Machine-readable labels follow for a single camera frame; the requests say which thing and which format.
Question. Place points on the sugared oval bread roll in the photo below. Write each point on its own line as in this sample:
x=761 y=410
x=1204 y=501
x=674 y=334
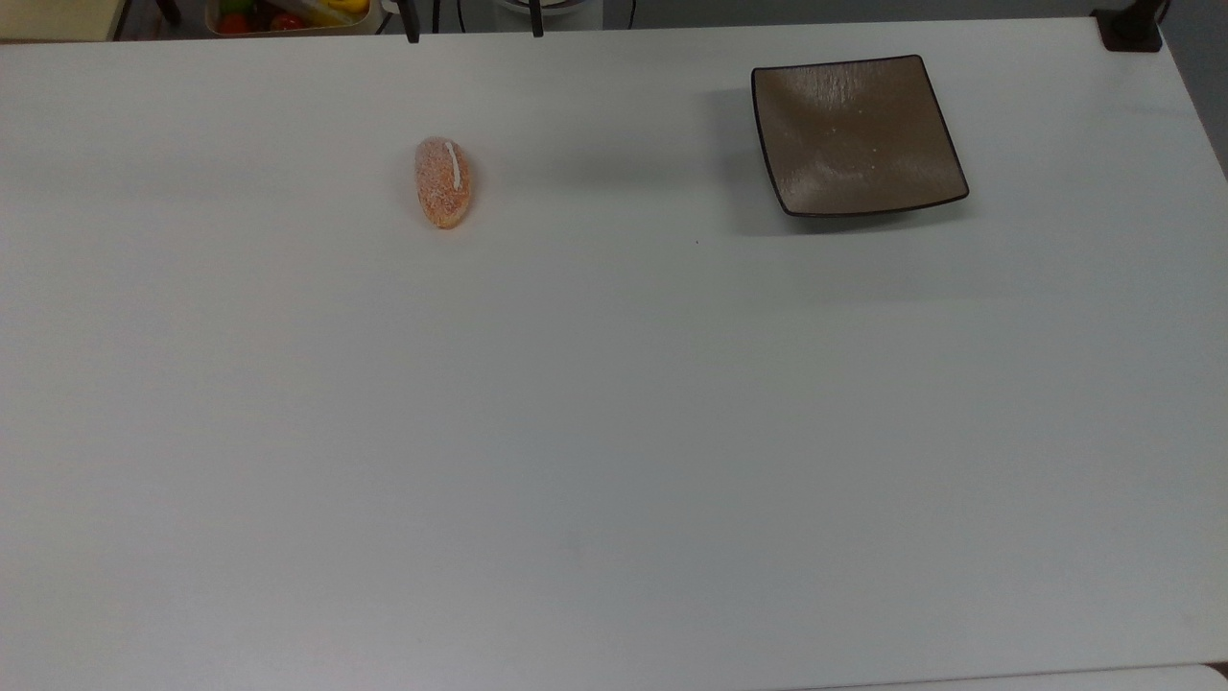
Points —
x=441 y=187

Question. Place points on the beige plastic bin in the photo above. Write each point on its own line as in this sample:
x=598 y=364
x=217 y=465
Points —
x=216 y=29

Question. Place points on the black table clamp mount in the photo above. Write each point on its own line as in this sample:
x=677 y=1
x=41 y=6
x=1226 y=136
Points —
x=1130 y=29

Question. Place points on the yellow fruit toy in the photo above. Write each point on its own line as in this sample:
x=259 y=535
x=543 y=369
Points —
x=347 y=6

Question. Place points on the red tomato toy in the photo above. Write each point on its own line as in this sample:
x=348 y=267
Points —
x=233 y=23
x=286 y=21

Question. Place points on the beige cabinet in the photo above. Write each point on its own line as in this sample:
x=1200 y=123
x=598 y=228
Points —
x=58 y=19

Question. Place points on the square brown ceramic plate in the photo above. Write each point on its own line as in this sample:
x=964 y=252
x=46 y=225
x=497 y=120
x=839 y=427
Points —
x=854 y=139

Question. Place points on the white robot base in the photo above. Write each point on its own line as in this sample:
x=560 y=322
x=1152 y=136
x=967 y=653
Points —
x=576 y=10

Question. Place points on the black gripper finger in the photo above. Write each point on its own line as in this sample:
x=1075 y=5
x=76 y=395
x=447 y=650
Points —
x=411 y=21
x=535 y=19

